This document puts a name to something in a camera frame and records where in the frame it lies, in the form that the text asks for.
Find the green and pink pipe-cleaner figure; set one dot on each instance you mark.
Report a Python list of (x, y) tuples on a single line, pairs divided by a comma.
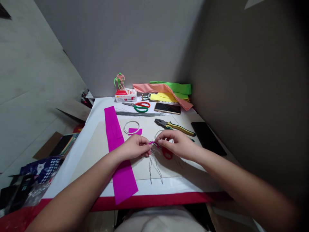
[(120, 81)]

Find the blue polka dot bag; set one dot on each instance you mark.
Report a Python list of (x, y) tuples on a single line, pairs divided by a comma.
[(45, 169)]

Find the open cardboard box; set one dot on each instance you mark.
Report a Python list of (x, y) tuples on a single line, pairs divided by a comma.
[(55, 145)]

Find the flat cardboard piece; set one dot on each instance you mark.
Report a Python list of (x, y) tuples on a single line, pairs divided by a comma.
[(74, 110)]

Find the yellow and black pliers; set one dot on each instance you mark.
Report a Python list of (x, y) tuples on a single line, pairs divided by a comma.
[(178, 127)]

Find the person's right hand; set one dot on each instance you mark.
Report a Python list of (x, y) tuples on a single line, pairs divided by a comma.
[(182, 147)]

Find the yellow crepe paper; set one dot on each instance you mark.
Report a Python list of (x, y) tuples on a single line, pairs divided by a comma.
[(164, 96)]

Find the small patterned tape rolls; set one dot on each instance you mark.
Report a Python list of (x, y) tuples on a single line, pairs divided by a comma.
[(145, 97)]

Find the person's body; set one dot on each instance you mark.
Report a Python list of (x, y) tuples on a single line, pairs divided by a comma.
[(157, 221)]

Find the white and red tissue box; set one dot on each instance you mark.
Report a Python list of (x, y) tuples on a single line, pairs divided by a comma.
[(125, 96)]

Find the salmon crepe paper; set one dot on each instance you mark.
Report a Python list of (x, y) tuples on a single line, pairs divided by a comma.
[(154, 87)]

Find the white table sheet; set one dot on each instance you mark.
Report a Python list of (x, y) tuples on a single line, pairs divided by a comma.
[(79, 154)]

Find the long magenta crepe paper strip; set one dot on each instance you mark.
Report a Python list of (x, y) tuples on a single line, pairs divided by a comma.
[(113, 130)]

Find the beige work mat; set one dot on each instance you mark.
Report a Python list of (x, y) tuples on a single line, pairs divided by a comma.
[(96, 154)]

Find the red cloth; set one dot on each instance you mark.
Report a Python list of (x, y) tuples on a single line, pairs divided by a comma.
[(157, 199)]

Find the black phone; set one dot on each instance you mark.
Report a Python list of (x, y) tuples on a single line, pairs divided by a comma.
[(208, 139)]

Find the green crepe paper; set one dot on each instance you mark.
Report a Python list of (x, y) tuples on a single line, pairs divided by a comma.
[(178, 86)]

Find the small magenta paper piece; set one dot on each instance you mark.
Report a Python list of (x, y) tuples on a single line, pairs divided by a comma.
[(135, 131)]

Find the red fire extinguisher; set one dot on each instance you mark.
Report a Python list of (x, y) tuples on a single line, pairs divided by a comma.
[(85, 97)]

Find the person's left hand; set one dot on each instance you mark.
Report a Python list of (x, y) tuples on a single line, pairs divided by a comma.
[(132, 148)]

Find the gold smartphone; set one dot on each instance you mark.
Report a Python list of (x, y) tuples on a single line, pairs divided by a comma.
[(167, 108)]

